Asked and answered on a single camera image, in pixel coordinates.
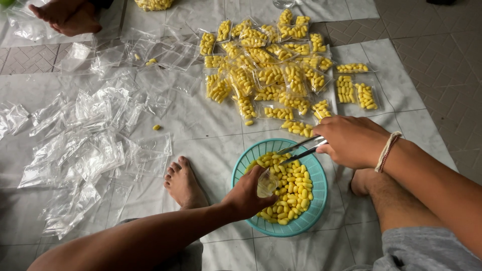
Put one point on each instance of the person's right hand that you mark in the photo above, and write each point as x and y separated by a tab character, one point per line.
354	141

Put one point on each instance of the person's left hand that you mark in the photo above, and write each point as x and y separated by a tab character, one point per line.
241	199

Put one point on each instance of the person's right fingers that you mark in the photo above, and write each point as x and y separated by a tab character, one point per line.
323	130

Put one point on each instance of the metal tongs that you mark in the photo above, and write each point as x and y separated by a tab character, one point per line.
301	149

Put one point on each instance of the small clear plastic bag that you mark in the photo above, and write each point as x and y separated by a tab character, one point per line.
266	184

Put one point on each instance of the teal plastic basket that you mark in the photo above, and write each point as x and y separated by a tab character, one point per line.
316	177

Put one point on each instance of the heap of loose yellow cocoons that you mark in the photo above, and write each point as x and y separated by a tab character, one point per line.
295	192

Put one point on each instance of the pile of filled cocoon packets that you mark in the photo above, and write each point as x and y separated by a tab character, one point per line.
271	75

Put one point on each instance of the person's right leg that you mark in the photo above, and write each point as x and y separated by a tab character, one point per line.
391	199

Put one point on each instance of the clear drinking glass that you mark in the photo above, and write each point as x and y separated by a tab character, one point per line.
283	3

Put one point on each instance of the person's left foot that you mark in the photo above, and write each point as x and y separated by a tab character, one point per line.
184	184

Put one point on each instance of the grey shorts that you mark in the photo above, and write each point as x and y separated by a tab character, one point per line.
414	252

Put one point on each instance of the large bag of yellow cocoons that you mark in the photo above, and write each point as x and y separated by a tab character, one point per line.
154	3

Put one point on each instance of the pile of empty clear bags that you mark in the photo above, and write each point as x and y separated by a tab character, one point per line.
90	124

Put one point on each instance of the green object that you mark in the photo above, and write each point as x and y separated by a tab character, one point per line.
5	3

